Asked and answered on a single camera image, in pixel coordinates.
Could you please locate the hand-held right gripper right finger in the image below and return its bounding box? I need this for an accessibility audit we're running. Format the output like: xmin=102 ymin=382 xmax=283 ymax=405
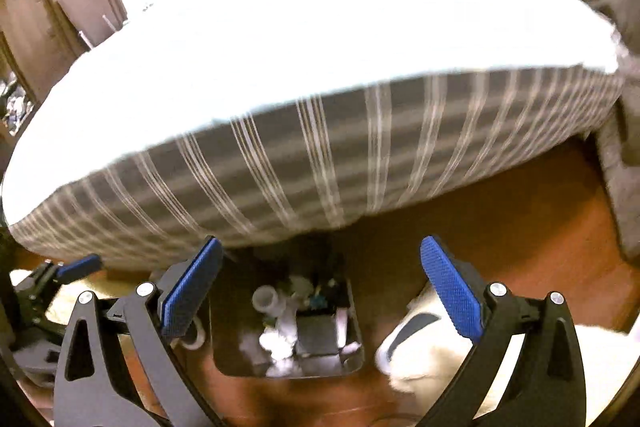
xmin=415 ymin=234 xmax=588 ymax=427

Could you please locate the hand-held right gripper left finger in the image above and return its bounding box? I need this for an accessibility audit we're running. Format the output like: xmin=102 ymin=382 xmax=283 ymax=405
xmin=50 ymin=234 xmax=226 ymax=427

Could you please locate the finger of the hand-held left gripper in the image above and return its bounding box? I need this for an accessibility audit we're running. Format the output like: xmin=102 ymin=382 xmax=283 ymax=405
xmin=30 ymin=253 xmax=104 ymax=295

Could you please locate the black trash bin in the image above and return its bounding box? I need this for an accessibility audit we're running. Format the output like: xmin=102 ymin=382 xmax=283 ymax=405
xmin=209 ymin=274 xmax=366 ymax=379

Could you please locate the white plastic tube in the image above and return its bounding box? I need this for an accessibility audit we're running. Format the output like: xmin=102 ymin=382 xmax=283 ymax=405
xmin=252 ymin=285 xmax=289 ymax=316

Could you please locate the white grey slipper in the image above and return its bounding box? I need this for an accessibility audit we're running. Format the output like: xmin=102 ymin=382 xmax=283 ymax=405
xmin=375 ymin=292 xmax=482 ymax=394

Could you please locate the crumpled white tissue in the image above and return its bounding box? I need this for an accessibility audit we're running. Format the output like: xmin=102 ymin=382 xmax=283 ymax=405
xmin=242 ymin=324 xmax=302 ymax=376

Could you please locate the clear plastic cup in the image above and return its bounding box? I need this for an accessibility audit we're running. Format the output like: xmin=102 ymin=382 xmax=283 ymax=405
xmin=287 ymin=276 xmax=317 ymax=304

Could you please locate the white paper strip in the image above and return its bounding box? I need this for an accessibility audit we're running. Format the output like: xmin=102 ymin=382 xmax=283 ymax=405
xmin=334 ymin=304 xmax=352 ymax=349

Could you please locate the grey cardboard box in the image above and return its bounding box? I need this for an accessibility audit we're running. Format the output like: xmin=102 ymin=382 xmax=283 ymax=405
xmin=295 ymin=314 xmax=342 ymax=356

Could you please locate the cream fluffy rug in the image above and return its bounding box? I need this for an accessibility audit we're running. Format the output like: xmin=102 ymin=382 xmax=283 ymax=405
xmin=7 ymin=269 xmax=640 ymax=427

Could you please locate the plaid covered mattress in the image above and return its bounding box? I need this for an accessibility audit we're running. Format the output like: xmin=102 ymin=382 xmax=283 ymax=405
xmin=7 ymin=67 xmax=627 ymax=270

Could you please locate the bed with striped sheet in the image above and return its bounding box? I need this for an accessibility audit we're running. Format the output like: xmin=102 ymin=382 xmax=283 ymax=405
xmin=2 ymin=0 xmax=625 ymax=228

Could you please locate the white cable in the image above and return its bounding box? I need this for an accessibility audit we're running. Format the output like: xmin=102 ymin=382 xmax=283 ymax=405
xmin=174 ymin=317 xmax=209 ymax=353

